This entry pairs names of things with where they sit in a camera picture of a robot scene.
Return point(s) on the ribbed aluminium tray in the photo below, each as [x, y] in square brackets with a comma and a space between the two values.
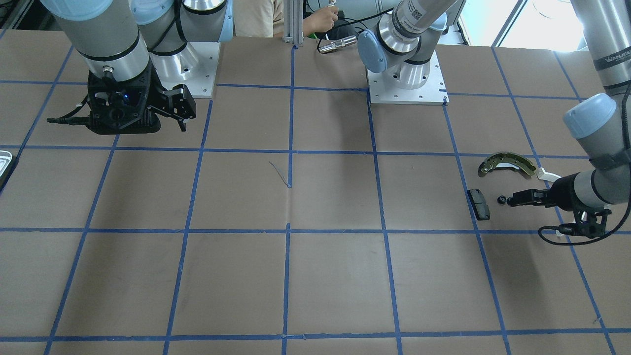
[6, 165]

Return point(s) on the white curved plastic part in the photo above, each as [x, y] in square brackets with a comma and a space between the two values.
[547, 173]

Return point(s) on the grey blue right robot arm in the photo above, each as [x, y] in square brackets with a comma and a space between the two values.
[140, 58]

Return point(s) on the olive metal brake shoe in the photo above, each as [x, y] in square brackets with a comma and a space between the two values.
[507, 160]

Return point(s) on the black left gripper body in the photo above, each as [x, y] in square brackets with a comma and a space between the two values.
[565, 192]

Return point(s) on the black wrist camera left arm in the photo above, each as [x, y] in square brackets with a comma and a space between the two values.
[587, 224]

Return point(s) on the aluminium frame post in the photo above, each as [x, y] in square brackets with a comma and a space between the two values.
[293, 22]

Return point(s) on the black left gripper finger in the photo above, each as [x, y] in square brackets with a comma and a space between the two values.
[529, 197]

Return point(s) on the person in beige shirt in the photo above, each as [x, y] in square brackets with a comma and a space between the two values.
[265, 19]

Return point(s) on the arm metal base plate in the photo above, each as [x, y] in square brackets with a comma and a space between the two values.
[196, 67]
[409, 84]

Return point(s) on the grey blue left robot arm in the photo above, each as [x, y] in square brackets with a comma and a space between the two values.
[599, 124]

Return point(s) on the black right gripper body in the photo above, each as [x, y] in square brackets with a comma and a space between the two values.
[157, 92]

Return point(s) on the grey brake pad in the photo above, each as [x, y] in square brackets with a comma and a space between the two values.
[479, 204]

